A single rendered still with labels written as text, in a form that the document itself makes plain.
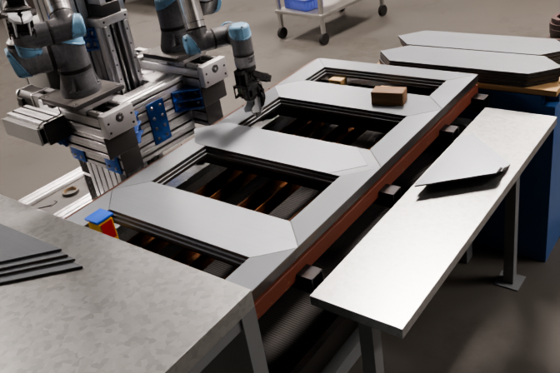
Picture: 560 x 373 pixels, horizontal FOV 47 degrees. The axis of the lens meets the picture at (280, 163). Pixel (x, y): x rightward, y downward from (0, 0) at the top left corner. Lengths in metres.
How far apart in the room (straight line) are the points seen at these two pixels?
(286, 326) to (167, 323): 0.73
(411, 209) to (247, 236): 0.51
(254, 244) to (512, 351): 1.21
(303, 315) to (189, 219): 0.43
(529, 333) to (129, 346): 1.78
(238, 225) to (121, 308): 0.61
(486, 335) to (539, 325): 0.21
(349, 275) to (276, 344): 0.30
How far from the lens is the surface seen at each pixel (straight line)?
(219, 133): 2.35
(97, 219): 1.93
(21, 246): 1.54
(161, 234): 1.89
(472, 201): 1.98
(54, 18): 2.17
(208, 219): 1.86
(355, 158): 2.04
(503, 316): 2.71
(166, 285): 1.30
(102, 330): 1.25
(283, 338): 1.86
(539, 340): 2.63
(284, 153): 2.13
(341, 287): 1.68
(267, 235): 1.73
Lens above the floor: 1.82
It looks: 28 degrees down
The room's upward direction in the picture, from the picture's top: 9 degrees counter-clockwise
